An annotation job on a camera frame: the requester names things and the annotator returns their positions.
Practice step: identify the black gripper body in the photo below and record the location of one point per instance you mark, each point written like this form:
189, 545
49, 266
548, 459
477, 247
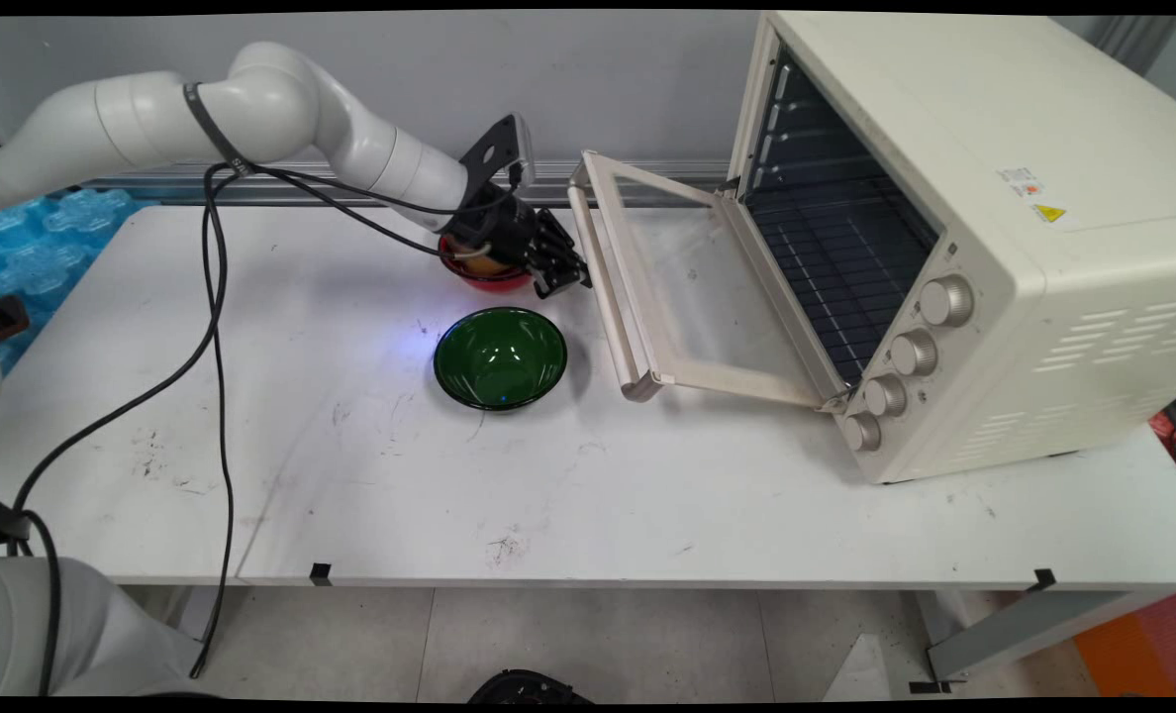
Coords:
499, 230

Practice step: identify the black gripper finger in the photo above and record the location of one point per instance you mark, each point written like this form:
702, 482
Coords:
563, 275
553, 233

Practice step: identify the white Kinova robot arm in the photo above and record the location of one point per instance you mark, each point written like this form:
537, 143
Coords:
271, 99

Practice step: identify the orange bread roll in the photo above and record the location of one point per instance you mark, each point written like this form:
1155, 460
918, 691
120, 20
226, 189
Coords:
485, 264

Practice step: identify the red bowl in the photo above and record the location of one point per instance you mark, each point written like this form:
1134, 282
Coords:
494, 280

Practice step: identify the glass oven door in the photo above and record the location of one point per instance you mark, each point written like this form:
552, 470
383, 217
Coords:
637, 297

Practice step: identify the green bowl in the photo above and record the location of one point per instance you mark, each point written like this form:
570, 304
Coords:
500, 358

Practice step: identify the silver oven knob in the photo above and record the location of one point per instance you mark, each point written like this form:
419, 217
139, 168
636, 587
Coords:
886, 396
915, 353
862, 433
947, 301

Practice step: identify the black tape piece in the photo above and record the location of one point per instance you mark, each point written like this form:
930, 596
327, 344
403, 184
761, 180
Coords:
321, 573
1044, 579

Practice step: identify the black round object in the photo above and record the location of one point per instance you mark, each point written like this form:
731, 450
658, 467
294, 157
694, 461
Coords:
529, 688

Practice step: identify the blue plastic bottle pack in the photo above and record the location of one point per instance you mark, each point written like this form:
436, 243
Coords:
44, 248

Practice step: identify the white label sticker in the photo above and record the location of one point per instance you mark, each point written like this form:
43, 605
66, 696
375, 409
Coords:
1022, 182

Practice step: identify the yellow warning sticker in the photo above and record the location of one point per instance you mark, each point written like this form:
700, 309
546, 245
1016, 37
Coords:
1049, 213

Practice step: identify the cream toaster oven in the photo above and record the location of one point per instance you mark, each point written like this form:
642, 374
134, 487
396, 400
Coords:
1063, 327

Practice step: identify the grey table leg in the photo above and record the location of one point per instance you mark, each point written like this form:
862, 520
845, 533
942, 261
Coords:
1033, 634

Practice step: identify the red object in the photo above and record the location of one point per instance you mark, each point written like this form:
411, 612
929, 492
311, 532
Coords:
1174, 441

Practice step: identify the orange box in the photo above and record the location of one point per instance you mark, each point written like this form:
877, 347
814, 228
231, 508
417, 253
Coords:
1142, 649

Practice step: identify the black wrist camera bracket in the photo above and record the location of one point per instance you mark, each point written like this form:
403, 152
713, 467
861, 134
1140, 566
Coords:
494, 149

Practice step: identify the aluminium rail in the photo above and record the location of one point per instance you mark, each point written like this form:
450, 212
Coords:
628, 178

